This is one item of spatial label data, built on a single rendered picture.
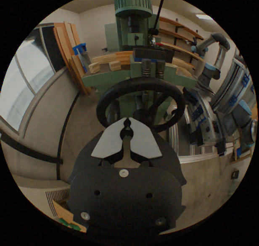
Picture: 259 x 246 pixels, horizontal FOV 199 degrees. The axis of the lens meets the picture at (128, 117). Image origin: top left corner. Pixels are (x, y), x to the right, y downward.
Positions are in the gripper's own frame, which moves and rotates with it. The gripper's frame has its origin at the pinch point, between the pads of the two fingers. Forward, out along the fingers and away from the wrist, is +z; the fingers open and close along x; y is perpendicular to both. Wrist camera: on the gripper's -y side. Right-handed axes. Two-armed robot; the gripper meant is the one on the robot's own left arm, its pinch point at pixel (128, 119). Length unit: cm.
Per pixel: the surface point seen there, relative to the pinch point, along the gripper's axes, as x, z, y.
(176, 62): 30.5, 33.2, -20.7
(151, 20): 17, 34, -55
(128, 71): 0.0, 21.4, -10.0
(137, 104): 3.0, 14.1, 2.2
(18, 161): -124, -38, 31
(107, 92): -3.9, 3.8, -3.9
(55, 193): -93, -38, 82
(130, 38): 1.7, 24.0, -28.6
